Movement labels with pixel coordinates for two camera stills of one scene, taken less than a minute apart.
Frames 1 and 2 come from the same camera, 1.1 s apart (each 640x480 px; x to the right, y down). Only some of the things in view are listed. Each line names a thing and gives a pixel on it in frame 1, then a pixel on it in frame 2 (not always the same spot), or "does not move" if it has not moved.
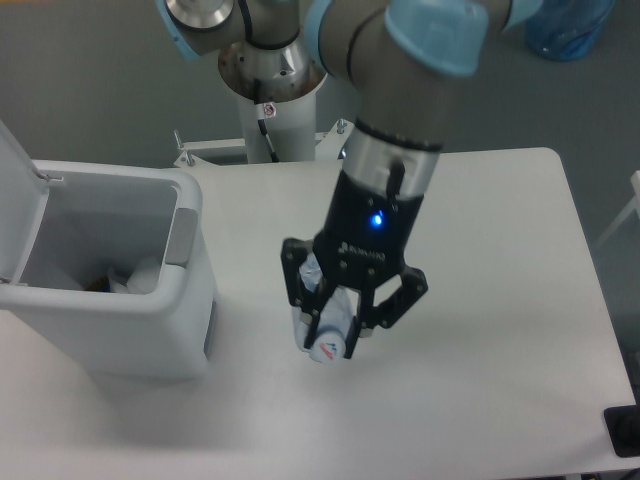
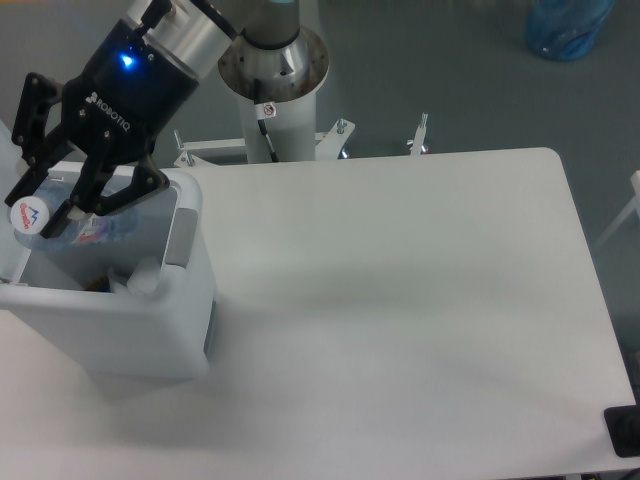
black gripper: (363, 240) → (128, 98)
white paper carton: (144, 280) does not move
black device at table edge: (623, 425) does not move
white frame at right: (633, 205) does not move
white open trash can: (109, 263) does not move
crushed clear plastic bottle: (336, 315) → (31, 216)
